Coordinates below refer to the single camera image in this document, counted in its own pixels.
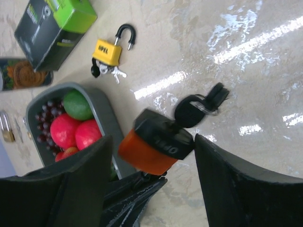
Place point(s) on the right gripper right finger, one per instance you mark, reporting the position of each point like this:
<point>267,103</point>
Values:
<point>238,193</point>

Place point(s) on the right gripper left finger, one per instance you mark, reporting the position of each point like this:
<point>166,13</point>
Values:
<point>68,193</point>

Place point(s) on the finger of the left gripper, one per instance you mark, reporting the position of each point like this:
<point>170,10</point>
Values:
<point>126,199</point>

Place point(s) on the small brass padlock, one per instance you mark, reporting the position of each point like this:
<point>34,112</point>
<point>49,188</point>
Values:
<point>6,129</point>

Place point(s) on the large brass padlock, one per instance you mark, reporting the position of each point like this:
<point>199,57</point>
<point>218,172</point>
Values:
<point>19,129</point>

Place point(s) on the red apple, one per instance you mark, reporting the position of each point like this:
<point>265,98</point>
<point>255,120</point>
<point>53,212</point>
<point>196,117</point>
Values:
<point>87,133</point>

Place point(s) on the red pomegranate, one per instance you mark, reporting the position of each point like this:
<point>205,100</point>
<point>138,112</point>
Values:
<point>63,130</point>

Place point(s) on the dark red grape bunch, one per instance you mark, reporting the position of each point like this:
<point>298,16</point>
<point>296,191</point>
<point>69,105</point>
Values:
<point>50,111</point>

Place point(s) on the green avocado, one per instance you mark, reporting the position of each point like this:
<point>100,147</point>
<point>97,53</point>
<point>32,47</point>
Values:
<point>76,106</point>

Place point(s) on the dark grey fruit tray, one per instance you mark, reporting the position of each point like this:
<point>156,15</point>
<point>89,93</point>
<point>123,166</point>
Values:
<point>103,114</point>

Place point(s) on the tin can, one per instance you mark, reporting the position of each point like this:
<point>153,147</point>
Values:
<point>18,73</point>

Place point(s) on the yellow black padlock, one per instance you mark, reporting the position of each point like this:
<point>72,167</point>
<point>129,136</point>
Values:
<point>105,58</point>

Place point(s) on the black green box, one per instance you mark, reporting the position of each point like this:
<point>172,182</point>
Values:
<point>50,29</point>

